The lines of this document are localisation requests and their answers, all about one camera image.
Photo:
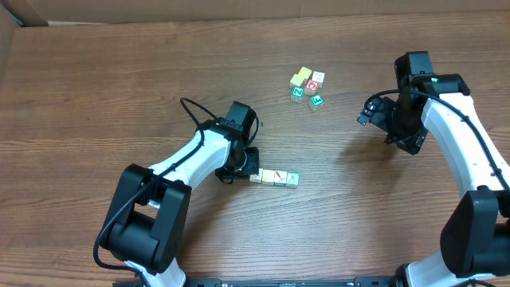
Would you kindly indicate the green E letter block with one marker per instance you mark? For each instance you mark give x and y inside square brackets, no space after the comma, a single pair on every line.
[316,102]

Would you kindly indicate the yellow block far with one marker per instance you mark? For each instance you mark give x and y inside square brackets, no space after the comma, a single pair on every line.
[305,72]

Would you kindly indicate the yellow lone block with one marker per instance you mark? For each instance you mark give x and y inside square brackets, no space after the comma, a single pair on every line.
[268,177]

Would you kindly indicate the white leaf picture block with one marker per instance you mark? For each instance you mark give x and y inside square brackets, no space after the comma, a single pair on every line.
[257,178]

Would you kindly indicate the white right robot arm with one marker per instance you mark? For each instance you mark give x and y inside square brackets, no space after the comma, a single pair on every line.
[474,246]

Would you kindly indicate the green Z letter block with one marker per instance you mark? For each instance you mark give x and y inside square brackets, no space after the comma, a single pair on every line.
[297,94]

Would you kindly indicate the plain white wooden block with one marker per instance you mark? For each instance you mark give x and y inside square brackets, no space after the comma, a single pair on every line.
[318,77]

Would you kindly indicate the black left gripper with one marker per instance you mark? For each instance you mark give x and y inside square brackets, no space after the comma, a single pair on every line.
[250,160]

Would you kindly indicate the green A letter block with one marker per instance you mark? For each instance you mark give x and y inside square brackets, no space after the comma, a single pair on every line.
[292,179]

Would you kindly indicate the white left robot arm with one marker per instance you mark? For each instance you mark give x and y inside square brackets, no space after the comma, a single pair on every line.
[144,225]

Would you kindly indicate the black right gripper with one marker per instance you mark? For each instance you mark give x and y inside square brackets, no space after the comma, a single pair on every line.
[409,140]

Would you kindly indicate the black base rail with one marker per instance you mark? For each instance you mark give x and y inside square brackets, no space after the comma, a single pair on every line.
[377,281]

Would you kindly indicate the red letter block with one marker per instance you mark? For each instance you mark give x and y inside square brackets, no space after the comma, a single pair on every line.
[311,87]

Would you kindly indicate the white feather picture block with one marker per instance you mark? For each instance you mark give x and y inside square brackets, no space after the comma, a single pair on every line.
[280,178]

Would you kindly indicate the yellow block near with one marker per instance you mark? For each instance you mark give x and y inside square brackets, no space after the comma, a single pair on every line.
[296,81]

